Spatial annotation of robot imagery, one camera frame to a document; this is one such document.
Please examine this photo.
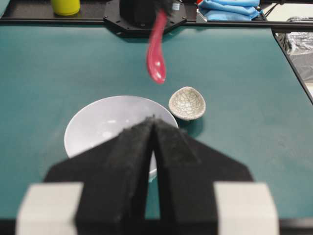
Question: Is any yellow-green cup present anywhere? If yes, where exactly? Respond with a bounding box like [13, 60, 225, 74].
[50, 0, 80, 16]

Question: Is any red plastic spoon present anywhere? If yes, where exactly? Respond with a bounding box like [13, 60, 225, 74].
[146, 9, 167, 85]

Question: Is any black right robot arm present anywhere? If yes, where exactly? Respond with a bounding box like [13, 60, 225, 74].
[103, 0, 187, 38]

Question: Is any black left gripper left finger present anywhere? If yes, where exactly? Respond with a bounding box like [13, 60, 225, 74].
[16, 117, 154, 235]

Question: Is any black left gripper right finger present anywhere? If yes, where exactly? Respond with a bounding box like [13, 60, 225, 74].
[152, 117, 279, 235]

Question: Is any blue folded cloth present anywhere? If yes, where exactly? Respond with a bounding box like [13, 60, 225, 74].
[198, 0, 262, 21]

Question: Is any small crackle-glaze cup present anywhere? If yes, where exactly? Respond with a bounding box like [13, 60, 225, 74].
[168, 87, 206, 121]

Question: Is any white ceramic bowl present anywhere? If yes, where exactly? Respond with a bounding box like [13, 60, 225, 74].
[64, 95, 179, 183]

